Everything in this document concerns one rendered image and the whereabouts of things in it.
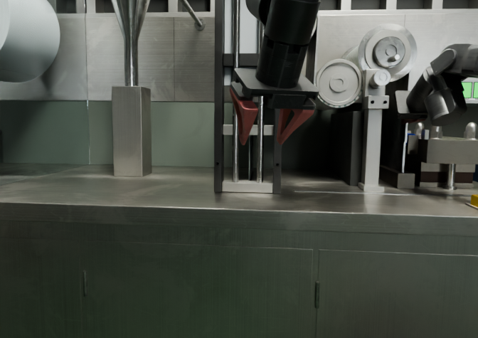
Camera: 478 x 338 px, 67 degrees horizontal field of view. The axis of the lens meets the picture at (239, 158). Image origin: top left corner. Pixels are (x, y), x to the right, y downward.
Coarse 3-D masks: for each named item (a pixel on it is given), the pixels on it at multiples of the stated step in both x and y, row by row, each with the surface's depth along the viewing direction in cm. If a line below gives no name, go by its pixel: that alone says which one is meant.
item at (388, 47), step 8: (384, 40) 90; (392, 40) 90; (400, 40) 90; (376, 48) 90; (384, 48) 91; (392, 48) 90; (400, 48) 90; (376, 56) 91; (384, 56) 90; (392, 56) 91; (400, 56) 90; (384, 64) 91; (392, 64) 91
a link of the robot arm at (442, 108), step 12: (432, 60) 76; (444, 60) 73; (444, 84) 74; (456, 84) 75; (432, 96) 77; (444, 96) 75; (456, 96) 74; (432, 108) 76; (444, 108) 74; (456, 108) 73; (432, 120) 76; (444, 120) 76; (456, 120) 77
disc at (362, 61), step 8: (384, 24) 92; (392, 24) 91; (368, 32) 92; (376, 32) 92; (400, 32) 92; (408, 32) 91; (368, 40) 92; (408, 40) 92; (360, 48) 93; (416, 48) 92; (360, 56) 93; (416, 56) 92; (360, 64) 93; (408, 64) 92; (400, 72) 92; (408, 72) 92; (392, 80) 93
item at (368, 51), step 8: (384, 32) 91; (392, 32) 91; (376, 40) 92; (368, 48) 92; (408, 48) 91; (368, 56) 92; (408, 56) 92; (368, 64) 93; (376, 64) 92; (400, 64) 92; (392, 72) 92
